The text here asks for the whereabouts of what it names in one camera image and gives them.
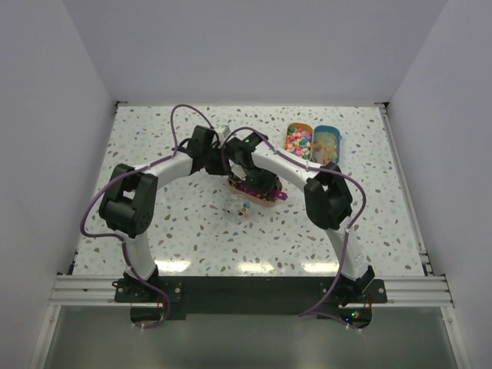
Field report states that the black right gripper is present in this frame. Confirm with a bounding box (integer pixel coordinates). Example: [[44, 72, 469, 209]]
[[240, 167, 280, 201]]

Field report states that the magenta plastic scoop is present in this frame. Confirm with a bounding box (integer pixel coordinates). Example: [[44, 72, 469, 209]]
[[231, 185, 288, 203]]

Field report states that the pink tray of lollipops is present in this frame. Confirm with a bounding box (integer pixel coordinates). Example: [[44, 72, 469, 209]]
[[228, 175, 278, 207]]

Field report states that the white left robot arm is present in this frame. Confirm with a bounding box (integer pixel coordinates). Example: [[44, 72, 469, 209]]
[[98, 126, 231, 301]]

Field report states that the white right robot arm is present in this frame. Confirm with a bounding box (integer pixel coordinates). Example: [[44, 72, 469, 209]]
[[222, 130, 374, 302]]

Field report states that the tan tray of star candies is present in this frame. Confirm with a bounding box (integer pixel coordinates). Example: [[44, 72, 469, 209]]
[[284, 122, 314, 161]]

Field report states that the blue tray of wrapped candies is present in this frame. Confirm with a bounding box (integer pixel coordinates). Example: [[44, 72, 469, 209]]
[[311, 125, 341, 165]]

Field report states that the clear glass jar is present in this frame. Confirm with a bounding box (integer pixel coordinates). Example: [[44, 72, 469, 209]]
[[224, 194, 251, 224]]

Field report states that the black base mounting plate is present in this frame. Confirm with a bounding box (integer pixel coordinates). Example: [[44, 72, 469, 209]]
[[112, 275, 388, 327]]

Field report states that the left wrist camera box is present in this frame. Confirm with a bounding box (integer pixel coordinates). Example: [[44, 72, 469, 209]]
[[214, 125, 231, 142]]

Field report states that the aluminium front frame rail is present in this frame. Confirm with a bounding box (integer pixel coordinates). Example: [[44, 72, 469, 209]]
[[49, 275, 454, 308]]

